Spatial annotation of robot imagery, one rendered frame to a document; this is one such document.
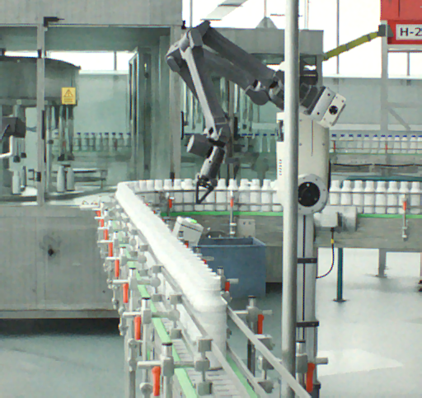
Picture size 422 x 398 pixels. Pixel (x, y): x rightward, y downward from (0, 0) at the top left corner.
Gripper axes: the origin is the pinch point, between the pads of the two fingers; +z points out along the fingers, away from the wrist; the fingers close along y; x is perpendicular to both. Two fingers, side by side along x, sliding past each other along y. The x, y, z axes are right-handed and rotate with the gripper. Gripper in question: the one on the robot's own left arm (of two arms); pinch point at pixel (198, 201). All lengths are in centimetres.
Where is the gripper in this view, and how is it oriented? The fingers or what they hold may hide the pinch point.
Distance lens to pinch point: 377.0
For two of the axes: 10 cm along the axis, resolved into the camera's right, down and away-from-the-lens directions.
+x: 9.3, 3.5, 1.4
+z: -3.5, 9.4, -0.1
